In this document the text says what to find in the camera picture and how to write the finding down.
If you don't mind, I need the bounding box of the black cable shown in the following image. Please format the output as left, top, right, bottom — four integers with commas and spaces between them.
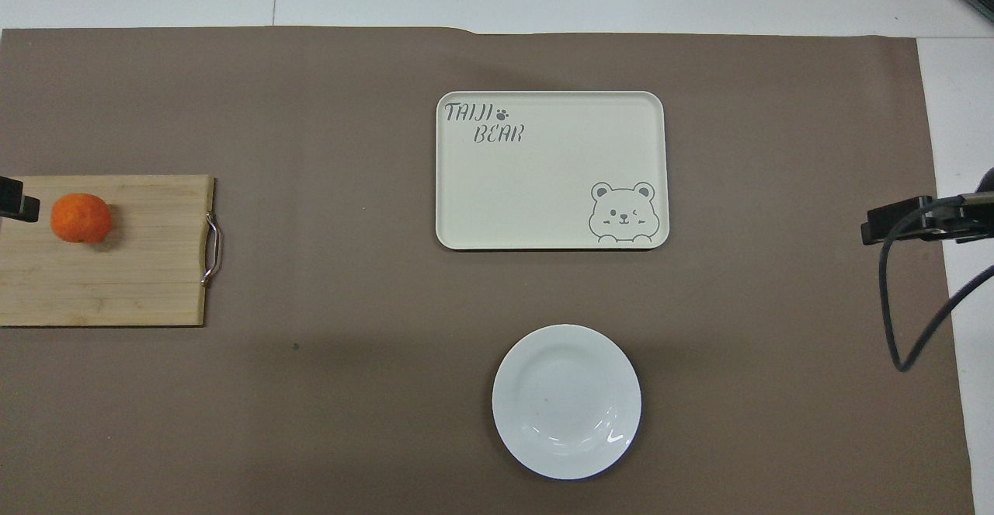
878, 193, 994, 373

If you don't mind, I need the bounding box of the orange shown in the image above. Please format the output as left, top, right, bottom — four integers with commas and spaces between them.
50, 193, 113, 245

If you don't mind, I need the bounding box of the cream tray with bear print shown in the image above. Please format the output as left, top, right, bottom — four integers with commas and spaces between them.
435, 91, 670, 251

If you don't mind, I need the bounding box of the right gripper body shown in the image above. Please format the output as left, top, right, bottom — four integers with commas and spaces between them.
971, 165, 994, 242

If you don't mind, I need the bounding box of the white round plate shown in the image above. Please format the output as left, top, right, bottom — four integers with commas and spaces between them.
492, 324, 643, 481

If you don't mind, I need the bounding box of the wooden cutting board, metal handle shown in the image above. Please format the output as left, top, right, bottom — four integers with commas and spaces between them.
0, 174, 223, 328

